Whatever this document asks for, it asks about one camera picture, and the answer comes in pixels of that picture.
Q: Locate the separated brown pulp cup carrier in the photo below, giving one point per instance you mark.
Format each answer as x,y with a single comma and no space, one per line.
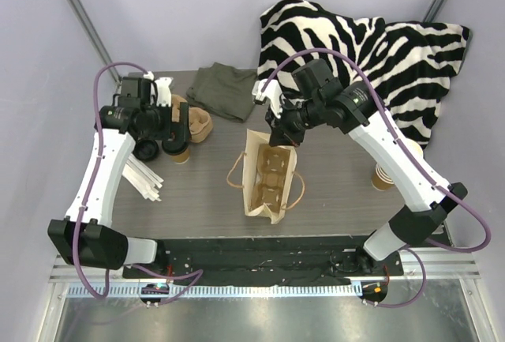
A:
271,171

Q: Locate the zebra print blanket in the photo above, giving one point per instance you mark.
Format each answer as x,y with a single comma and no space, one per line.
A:
409,63

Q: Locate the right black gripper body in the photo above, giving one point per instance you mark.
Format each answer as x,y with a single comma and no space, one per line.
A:
282,130

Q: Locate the olive green cloth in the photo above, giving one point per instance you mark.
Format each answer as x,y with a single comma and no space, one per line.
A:
223,90

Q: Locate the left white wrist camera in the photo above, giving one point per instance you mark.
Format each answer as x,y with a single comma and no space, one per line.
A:
161,95

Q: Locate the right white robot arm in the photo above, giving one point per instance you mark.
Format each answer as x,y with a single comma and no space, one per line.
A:
352,110

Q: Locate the aluminium rail frame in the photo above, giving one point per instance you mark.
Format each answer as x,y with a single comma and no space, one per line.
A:
201,222

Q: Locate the stack of paper cups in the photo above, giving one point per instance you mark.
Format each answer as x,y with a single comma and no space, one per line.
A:
380,180

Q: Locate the brown paper coffee cup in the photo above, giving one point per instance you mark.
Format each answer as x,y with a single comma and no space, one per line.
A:
181,157

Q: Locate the white wrapped straws bundle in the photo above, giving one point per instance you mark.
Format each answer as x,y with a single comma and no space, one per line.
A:
146,182

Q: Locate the black plastic cup lid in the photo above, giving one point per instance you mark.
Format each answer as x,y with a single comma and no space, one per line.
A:
174,148

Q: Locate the brown paper bag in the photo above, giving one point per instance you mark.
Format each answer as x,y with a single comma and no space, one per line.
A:
243,176

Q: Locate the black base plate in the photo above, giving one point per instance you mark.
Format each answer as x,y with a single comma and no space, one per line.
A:
266,260

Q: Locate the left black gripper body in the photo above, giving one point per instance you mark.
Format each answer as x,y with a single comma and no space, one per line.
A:
181,125

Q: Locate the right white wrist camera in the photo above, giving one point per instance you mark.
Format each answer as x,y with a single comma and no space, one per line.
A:
269,91

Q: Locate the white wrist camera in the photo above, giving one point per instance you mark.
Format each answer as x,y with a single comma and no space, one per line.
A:
269,91
161,95

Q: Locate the stack of black lids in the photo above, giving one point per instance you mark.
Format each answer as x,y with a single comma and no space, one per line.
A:
146,150

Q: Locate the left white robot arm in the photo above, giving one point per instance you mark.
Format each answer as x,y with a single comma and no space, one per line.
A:
85,235

